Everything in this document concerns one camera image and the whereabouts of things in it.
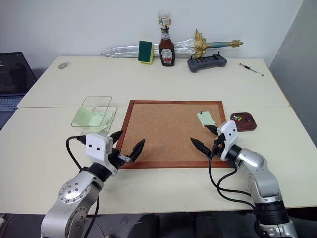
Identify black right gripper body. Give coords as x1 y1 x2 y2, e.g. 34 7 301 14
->
210 133 226 157

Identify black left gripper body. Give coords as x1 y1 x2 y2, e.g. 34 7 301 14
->
108 142 131 169

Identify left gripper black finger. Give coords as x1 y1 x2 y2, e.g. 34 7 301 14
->
109 130 124 145
128 138 146 162

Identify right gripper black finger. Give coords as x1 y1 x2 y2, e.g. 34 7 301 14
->
204 124 220 136
190 137 213 157

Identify green sticky note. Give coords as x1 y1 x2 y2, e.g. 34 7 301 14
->
196 111 216 127

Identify wood-framed cork board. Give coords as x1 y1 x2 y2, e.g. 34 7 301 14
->
115 100 231 170

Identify brown tray with pushpins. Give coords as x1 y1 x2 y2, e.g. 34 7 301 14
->
230 112 258 132

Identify clear plastic container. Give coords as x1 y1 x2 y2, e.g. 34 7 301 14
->
71 95 118 136

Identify grey handheld controller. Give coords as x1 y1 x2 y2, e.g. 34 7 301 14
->
186 51 228 74

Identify black and white pen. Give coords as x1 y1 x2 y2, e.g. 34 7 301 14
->
239 62 264 77

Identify dark rounded shape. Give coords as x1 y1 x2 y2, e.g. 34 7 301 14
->
128 214 164 238

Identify silver and gold toy sword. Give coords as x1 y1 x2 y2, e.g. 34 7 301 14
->
101 28 244 59

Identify green and yellow sponge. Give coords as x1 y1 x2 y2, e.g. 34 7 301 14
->
137 40 155 66

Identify ketchup bottle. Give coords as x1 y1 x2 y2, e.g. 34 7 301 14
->
158 26 176 67

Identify dark laptop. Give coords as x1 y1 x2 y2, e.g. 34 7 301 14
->
0 52 38 114

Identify clear plastic cup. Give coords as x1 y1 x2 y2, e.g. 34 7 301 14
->
156 9 173 28

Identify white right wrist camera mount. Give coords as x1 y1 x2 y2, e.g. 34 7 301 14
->
216 120 239 161

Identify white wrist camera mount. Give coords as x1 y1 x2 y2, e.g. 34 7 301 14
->
85 133 118 176
216 120 239 161

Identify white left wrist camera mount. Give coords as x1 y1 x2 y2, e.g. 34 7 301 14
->
85 133 118 176

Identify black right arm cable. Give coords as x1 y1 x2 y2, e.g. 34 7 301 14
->
208 143 261 212

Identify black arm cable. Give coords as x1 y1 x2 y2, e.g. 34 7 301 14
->
65 135 100 238
208 143 261 212

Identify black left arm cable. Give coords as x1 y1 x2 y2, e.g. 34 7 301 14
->
65 135 100 238

